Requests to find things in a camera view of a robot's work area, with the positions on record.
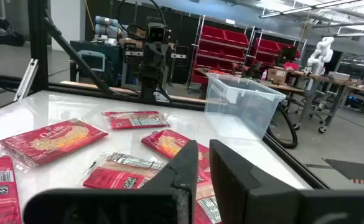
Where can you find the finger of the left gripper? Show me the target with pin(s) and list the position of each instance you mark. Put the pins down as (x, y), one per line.
(150, 56)
(160, 56)

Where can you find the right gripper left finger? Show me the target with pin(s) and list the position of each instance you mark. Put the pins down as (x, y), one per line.
(175, 174)

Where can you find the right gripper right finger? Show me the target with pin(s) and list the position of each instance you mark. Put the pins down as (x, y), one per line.
(231, 186)

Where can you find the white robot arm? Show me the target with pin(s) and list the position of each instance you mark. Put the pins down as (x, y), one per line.
(321, 53)

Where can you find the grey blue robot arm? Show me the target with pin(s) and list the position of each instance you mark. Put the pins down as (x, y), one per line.
(107, 26)

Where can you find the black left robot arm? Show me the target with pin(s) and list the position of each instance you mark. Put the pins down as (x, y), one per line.
(150, 87)

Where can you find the teal equipment cabinet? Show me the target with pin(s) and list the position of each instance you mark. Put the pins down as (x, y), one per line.
(111, 59)

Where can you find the light blue framed tablet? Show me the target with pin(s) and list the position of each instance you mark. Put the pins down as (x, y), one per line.
(91, 61)

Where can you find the red bin shelving rack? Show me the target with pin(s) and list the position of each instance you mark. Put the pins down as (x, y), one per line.
(268, 49)
(222, 46)

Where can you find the plywood base board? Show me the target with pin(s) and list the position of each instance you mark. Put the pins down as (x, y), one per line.
(76, 84)

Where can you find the clear plastic bin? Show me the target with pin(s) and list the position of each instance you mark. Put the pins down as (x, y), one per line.
(247, 102)

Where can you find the white plastic bottle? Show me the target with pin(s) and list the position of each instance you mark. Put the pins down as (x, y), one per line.
(264, 75)

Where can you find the cardboard box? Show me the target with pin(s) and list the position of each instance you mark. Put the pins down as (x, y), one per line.
(276, 75)

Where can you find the black striped floor mat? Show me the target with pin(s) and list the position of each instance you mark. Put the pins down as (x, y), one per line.
(352, 170)

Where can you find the silver aluminium extrusion bar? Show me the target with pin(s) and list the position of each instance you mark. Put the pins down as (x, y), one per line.
(26, 79)

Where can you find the wooden workbench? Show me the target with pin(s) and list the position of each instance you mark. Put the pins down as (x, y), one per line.
(321, 80)

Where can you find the ceiling light strip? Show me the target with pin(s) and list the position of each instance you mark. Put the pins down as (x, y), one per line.
(293, 11)

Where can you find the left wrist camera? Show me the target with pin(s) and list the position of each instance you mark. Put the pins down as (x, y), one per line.
(156, 32)

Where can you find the black Trossen labelled bracket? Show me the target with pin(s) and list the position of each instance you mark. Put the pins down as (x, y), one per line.
(1, 31)

